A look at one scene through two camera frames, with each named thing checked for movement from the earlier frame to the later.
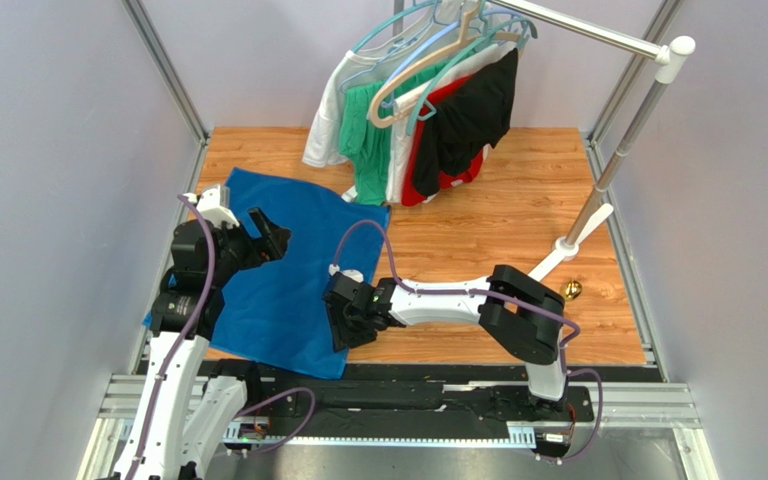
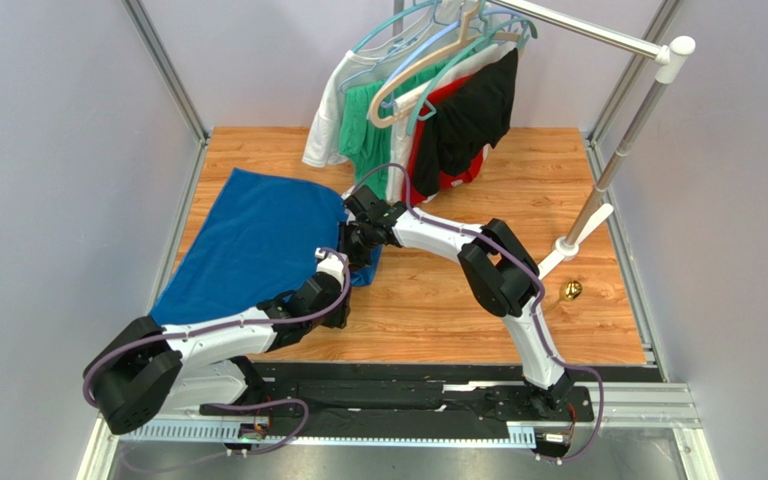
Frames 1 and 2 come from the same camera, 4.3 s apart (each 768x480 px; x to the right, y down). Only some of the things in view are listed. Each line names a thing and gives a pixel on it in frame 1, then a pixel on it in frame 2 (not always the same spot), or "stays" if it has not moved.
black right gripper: x=342 y=314 → x=359 y=204
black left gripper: x=271 y=245 → x=340 y=317
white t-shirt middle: x=405 y=106 stays
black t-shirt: x=474 y=117 stays
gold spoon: x=573 y=289 stays
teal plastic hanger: x=469 y=44 stays
